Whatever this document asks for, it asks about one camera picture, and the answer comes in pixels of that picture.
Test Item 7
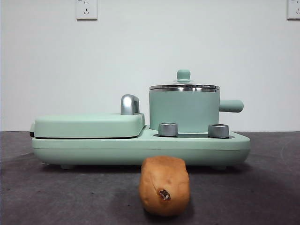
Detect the mint green griddle cover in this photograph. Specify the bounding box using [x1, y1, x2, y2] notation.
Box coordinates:
[29, 112, 146, 140]

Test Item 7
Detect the glass lid with green knob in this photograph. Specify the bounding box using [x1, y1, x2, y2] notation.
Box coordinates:
[149, 68, 221, 91]

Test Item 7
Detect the silver control knob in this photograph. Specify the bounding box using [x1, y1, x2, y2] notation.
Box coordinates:
[158, 122, 180, 137]
[208, 123, 230, 139]

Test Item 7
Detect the silver griddle cover handle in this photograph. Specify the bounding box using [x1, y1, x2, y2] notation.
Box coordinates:
[120, 94, 142, 116]

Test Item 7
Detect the mint green breakfast maker base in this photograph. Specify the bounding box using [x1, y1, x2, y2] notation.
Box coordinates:
[31, 125, 251, 170]

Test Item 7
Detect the white wall socket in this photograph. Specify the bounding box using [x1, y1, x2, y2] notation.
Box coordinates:
[75, 0, 98, 20]
[286, 0, 300, 20]

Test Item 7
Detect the mint green pot with handle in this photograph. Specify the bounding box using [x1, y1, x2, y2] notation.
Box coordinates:
[148, 87, 245, 133]

